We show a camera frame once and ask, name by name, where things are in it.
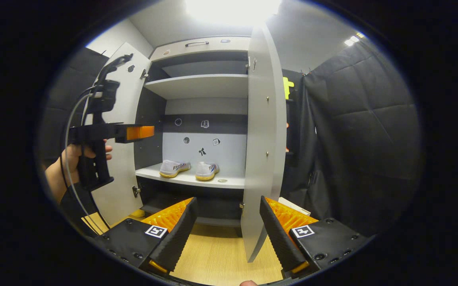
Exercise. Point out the black quilted cloth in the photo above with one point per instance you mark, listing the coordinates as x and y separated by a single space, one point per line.
54 115
364 131

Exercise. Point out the beige cover book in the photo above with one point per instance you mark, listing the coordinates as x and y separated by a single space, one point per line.
288 204

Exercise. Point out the black backdrop cloth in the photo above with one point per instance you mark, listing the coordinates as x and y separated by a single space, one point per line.
296 119

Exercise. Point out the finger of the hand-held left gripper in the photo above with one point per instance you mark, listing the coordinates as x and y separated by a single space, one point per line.
121 133

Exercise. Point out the small ceiling spotlight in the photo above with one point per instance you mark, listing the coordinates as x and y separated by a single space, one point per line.
355 38
348 42

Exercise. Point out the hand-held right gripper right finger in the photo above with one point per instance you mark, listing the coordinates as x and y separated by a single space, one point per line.
280 238

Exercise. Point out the white striped canvas shoe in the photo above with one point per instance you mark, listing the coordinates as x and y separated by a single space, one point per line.
173 169
207 171

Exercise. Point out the yellow soft cushion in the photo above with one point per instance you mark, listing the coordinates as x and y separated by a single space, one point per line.
137 213

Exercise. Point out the large ceiling light panel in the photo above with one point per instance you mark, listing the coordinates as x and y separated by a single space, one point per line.
233 10

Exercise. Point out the grey shoe cabinet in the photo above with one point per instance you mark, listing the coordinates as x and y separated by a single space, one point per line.
197 85

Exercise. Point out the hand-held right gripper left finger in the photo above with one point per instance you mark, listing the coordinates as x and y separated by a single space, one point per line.
175 238

